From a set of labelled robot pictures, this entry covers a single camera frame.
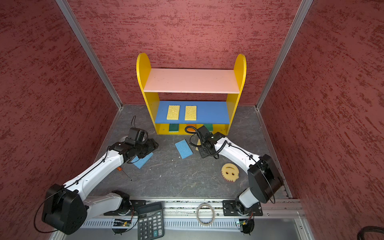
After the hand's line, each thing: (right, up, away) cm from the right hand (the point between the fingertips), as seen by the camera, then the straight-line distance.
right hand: (205, 154), depth 85 cm
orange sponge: (-7, +17, +3) cm, 18 cm away
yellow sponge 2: (-9, +25, +10) cm, 28 cm away
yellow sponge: (-21, +26, +12) cm, 35 cm away
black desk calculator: (-27, -29, -17) cm, 43 cm away
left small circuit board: (-42, -31, -14) cm, 54 cm away
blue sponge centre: (-14, +1, +9) cm, 17 cm away
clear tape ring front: (+3, -26, -13) cm, 29 cm away
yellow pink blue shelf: (+10, +42, +31) cm, 53 cm away
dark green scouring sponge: (-22, +15, +18) cm, 32 cm away
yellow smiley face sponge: (+14, -10, -2) cm, 18 cm away
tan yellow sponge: (-4, +9, -14) cm, 17 cm away
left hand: (-29, +3, -1) cm, 29 cm away
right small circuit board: (+18, -30, -14) cm, 38 cm away
